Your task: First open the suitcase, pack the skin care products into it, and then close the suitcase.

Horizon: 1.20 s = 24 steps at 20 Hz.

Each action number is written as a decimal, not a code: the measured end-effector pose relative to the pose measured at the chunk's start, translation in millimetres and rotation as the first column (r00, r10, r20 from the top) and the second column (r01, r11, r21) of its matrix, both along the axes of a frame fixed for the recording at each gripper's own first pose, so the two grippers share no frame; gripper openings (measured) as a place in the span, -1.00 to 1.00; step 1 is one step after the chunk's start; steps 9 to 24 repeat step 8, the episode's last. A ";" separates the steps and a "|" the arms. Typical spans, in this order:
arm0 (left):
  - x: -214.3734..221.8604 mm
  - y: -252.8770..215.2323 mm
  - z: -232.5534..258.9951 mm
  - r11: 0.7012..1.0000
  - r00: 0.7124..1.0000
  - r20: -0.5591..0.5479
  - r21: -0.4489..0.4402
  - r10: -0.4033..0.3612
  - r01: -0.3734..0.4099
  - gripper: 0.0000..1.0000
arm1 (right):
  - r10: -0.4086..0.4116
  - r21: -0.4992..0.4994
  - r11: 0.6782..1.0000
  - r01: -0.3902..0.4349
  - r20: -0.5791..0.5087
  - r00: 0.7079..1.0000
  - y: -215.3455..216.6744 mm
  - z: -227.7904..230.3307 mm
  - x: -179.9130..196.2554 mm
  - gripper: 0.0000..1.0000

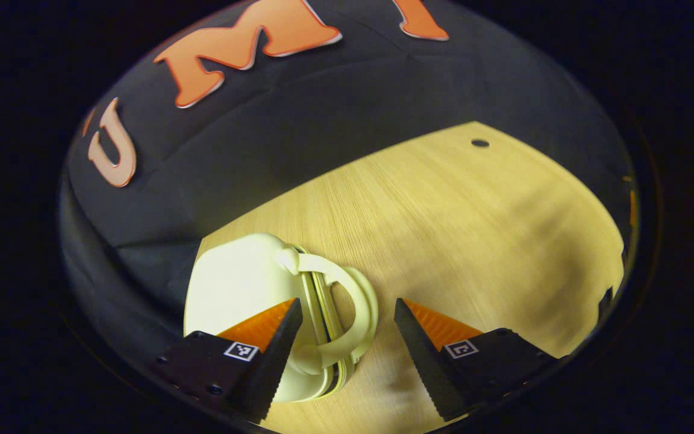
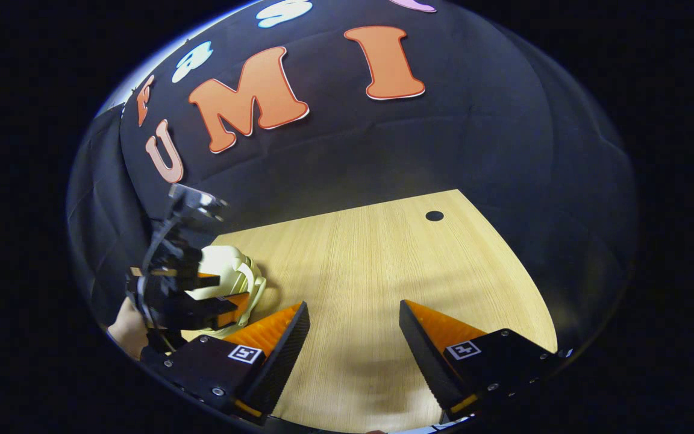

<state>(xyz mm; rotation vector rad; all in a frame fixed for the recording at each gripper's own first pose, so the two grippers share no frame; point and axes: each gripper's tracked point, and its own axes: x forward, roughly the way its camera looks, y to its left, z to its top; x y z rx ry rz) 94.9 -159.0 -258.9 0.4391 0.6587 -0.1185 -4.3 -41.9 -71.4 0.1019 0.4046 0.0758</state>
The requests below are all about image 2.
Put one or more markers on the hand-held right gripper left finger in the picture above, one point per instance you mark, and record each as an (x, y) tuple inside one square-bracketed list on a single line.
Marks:
[(287, 355)]

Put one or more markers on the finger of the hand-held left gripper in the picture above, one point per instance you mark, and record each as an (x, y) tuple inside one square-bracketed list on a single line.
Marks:
[(202, 313), (190, 280)]

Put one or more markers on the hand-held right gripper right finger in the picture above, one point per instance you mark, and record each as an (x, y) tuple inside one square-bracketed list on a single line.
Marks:
[(422, 358)]

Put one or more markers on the pale yellow suitcase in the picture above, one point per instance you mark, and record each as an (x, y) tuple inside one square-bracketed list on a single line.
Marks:
[(226, 265)]

